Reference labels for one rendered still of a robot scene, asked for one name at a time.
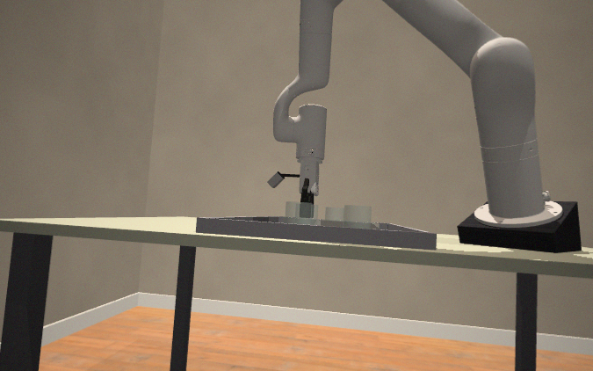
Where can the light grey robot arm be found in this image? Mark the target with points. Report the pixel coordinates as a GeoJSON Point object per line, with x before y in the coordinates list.
{"type": "Point", "coordinates": [503, 84]}

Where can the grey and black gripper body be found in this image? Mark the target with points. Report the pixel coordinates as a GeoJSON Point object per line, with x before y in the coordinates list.
{"type": "Point", "coordinates": [309, 168]}

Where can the clear glass jar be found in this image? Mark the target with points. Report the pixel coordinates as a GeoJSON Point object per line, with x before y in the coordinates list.
{"type": "Point", "coordinates": [298, 212]}
{"type": "Point", "coordinates": [357, 217]}
{"type": "Point", "coordinates": [334, 214]}
{"type": "Point", "coordinates": [314, 214]}

